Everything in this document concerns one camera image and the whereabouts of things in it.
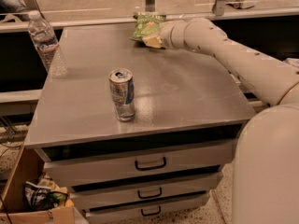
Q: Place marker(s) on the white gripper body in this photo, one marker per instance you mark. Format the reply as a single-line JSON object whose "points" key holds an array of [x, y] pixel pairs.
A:
{"points": [[166, 34]]}

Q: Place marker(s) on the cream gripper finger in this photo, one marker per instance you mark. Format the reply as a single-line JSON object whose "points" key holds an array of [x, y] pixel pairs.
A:
{"points": [[153, 41]]}

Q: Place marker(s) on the green jalapeno chip bag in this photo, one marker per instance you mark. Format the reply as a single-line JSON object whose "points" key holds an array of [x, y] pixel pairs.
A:
{"points": [[146, 24]]}

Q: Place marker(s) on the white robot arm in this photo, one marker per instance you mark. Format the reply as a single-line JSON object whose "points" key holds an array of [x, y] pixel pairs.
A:
{"points": [[265, 186]]}

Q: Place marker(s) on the silver blue redbull can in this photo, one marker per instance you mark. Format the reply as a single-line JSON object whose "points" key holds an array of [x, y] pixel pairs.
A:
{"points": [[122, 93]]}

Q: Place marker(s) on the grey metal drawer cabinet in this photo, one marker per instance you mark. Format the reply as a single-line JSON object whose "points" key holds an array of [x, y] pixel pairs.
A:
{"points": [[133, 131]]}

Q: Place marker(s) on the clear plastic water bottle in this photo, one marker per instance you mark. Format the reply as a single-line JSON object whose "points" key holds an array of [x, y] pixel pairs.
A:
{"points": [[46, 44]]}

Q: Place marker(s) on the person in jeans background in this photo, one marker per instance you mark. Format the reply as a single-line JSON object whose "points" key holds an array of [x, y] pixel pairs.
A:
{"points": [[16, 7]]}

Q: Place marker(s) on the top grey drawer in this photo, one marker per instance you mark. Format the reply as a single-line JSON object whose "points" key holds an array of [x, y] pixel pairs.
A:
{"points": [[98, 169]]}

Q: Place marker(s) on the grey drawer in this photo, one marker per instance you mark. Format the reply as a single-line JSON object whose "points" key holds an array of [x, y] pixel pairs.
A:
{"points": [[147, 209], [145, 191], [98, 169]]}

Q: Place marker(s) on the middle grey drawer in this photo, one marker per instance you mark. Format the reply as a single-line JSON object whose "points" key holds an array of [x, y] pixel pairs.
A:
{"points": [[145, 191]]}

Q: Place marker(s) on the brown cardboard box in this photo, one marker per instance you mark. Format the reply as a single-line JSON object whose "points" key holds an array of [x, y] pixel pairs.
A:
{"points": [[14, 207]]}

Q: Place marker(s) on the bottom grey drawer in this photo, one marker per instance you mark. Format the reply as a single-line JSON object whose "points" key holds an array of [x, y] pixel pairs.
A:
{"points": [[147, 209]]}

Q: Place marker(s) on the crumpled snack bags in box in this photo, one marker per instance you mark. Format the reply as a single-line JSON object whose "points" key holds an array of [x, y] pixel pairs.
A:
{"points": [[45, 194]]}

